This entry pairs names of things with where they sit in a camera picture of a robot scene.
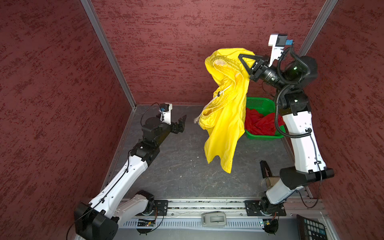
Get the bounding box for white slotted cable duct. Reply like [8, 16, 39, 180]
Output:
[120, 219, 265, 231]

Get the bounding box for right corner aluminium post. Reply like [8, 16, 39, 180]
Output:
[299, 0, 338, 56]

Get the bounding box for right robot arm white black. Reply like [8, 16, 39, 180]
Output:
[239, 52, 335, 216]

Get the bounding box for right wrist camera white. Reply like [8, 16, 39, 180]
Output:
[268, 34, 294, 67]

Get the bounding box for corner aluminium post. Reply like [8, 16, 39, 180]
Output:
[81, 0, 137, 110]
[299, 0, 338, 56]

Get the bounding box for red shorts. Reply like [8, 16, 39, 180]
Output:
[245, 108, 277, 136]

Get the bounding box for black calculator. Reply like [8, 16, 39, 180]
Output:
[297, 215, 328, 240]

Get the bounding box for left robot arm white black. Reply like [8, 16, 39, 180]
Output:
[74, 113, 187, 240]

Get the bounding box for circuit board with wires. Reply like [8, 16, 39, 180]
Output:
[263, 212, 280, 235]
[136, 209, 166, 235]

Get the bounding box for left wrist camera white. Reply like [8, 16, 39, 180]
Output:
[160, 103, 173, 125]

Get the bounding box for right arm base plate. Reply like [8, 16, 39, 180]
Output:
[244, 199, 287, 217]

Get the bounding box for left circuit board with wires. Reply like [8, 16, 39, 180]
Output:
[136, 209, 166, 235]

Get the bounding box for aluminium rail frame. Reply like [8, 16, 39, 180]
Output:
[128, 199, 338, 240]

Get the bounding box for green plastic basket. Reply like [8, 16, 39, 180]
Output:
[245, 97, 284, 141]

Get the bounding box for right circuit board with wires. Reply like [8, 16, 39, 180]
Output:
[263, 212, 280, 235]

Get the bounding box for small wooden block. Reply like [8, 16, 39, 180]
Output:
[264, 177, 280, 189]

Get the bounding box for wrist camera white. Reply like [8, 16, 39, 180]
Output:
[160, 103, 173, 125]
[268, 34, 294, 67]

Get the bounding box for left corner aluminium post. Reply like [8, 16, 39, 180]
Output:
[81, 0, 137, 110]

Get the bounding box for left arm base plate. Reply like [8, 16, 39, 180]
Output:
[146, 200, 169, 216]

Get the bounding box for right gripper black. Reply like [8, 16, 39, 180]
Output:
[240, 53, 293, 92]

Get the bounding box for yellow shorts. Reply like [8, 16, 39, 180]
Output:
[194, 48, 253, 174]

